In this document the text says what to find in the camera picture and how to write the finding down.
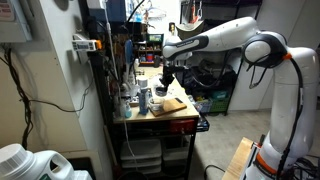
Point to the grey electrical panel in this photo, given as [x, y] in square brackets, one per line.
[13, 20]

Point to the wooden board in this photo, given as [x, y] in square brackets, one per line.
[173, 107]

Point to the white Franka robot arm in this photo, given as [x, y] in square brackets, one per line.
[290, 100]

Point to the black flat rectangular block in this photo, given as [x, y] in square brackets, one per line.
[179, 100]

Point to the grey duct tape roll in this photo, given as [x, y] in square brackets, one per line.
[161, 91]

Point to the dark wooden shelf unit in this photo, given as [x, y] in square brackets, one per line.
[150, 50]

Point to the blue and white spray can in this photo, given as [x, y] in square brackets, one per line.
[143, 96]

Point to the clear plastic lunch box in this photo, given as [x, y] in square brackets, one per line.
[156, 104]

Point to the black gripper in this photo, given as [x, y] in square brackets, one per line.
[168, 73]

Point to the small blue bottle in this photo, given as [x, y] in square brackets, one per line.
[128, 110]

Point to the white storage bin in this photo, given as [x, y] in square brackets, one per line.
[141, 153]

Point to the white and orange handheld device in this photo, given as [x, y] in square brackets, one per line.
[85, 45]

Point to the red box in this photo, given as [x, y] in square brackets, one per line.
[181, 126]

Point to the white pillar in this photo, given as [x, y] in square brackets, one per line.
[66, 83]

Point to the large white detergent jug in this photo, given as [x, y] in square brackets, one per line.
[33, 166]

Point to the wooden top workbench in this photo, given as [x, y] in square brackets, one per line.
[156, 116]

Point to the light wooden robot table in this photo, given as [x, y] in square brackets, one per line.
[238, 160]

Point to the green plastic crate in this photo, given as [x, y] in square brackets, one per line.
[220, 105]

